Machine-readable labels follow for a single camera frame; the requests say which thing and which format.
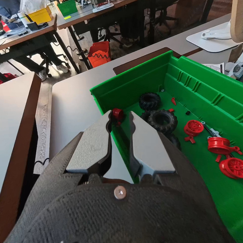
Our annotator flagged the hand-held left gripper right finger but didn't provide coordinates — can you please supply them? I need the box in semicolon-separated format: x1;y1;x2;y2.
129;111;176;183

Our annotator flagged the white plastic bag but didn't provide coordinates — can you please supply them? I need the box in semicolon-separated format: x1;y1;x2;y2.
20;0;50;14

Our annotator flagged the black lego tire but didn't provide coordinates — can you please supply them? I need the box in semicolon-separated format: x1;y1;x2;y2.
140;111;152;123
148;109;178;134
166;133;181;151
139;92;161;111

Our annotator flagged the pale stand with flat base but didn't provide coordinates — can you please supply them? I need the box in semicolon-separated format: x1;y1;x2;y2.
186;0;243;53

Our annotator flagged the black office chair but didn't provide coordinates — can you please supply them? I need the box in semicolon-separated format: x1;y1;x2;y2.
91;25;124;48
144;6;179;35

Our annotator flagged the clear acrylic holder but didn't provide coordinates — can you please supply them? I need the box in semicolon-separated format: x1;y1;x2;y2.
93;0;115;13

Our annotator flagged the desk with brown edge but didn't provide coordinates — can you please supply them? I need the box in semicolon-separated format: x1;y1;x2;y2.
0;72;42;243

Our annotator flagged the yellow box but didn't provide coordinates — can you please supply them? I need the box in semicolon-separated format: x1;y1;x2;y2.
28;6;53;25

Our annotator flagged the white bottle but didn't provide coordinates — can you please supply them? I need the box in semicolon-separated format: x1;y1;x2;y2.
17;11;29;28

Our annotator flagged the black coiled cable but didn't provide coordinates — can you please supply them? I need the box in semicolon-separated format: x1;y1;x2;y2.
66;46;111;61

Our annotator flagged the white sticker sheet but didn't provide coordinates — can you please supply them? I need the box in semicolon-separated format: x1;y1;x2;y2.
201;62;225;74

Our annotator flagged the green plastic bin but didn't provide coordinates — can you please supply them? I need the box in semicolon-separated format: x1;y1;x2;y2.
90;50;243;242

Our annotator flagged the red lego wheel hub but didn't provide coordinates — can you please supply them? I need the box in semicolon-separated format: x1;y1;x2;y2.
112;108;125;127
207;137;231;155
219;158;243;179
184;120;205;137

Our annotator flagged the background desk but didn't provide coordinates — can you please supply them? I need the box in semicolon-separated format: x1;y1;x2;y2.
57;0;137;30
0;13;58;50

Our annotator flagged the black lego axle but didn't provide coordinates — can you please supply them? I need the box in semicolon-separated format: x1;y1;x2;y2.
203;124;235;158

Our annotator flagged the small green bin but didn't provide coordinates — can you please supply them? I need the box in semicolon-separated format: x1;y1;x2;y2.
57;0;78;17

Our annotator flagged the lego instruction booklet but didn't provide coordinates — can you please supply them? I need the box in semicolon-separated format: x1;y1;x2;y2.
225;62;243;82

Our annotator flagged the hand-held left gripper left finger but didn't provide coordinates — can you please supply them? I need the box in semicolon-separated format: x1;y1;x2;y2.
65;110;113;174

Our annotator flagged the orange plastic bin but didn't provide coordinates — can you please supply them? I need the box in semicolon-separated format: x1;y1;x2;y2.
88;41;112;68

